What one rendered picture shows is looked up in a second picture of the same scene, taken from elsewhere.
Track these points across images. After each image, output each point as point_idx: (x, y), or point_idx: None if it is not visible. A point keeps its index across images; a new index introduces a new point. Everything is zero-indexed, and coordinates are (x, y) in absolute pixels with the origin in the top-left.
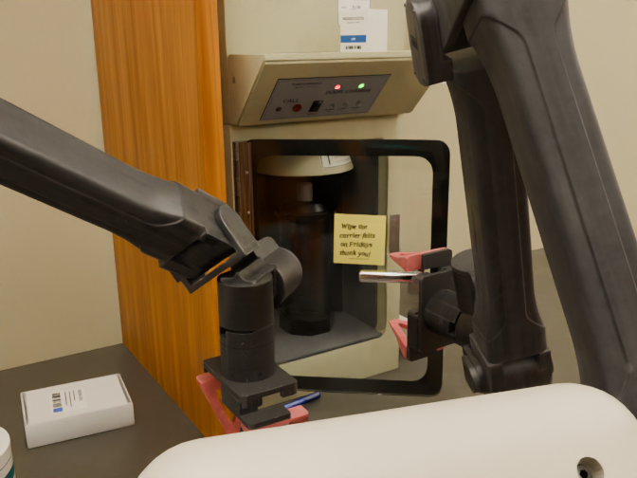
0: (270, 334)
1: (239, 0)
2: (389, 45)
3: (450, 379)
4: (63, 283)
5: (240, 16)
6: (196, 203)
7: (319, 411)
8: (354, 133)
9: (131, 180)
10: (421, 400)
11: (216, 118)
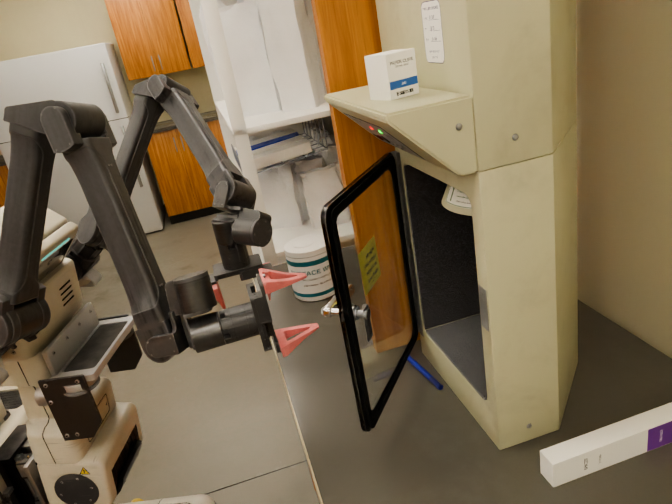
0: (220, 249)
1: (384, 37)
2: (460, 85)
3: (462, 490)
4: None
5: (386, 50)
6: (217, 175)
7: (416, 389)
8: (447, 177)
9: (205, 155)
10: (419, 455)
11: (336, 132)
